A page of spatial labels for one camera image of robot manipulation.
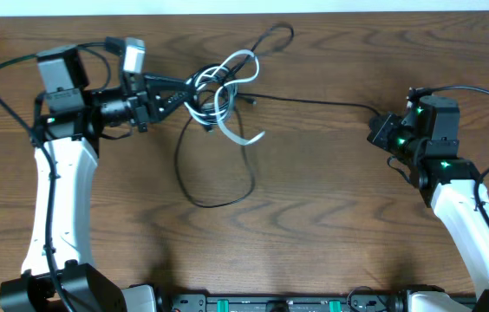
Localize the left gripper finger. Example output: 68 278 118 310
155 90 195 121
143 73 194 93

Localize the thick black cable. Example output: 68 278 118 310
183 64 239 131

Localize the thin black cable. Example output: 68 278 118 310
173 22 382 209

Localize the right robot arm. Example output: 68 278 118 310
367 92 489 311

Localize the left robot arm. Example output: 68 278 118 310
0 38 196 311

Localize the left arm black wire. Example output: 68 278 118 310
0 42 112 312

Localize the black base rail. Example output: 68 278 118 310
157 285 479 312

